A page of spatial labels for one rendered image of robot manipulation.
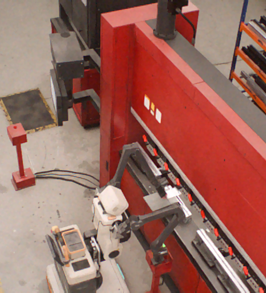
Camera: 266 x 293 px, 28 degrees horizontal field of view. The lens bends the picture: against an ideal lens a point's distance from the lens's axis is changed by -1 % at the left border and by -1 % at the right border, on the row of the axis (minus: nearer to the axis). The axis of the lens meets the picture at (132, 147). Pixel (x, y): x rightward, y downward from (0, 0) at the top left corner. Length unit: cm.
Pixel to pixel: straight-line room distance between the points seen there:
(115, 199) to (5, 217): 205
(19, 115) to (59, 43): 244
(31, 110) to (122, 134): 230
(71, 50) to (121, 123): 88
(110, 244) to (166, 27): 186
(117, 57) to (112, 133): 87
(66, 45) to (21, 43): 384
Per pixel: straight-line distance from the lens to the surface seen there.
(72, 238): 464
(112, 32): 458
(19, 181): 623
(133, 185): 534
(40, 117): 721
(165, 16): 434
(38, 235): 584
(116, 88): 492
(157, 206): 476
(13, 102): 752
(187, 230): 478
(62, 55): 484
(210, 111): 383
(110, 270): 520
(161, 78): 440
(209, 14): 983
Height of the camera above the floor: 456
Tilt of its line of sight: 42 degrees down
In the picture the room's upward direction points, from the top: 4 degrees clockwise
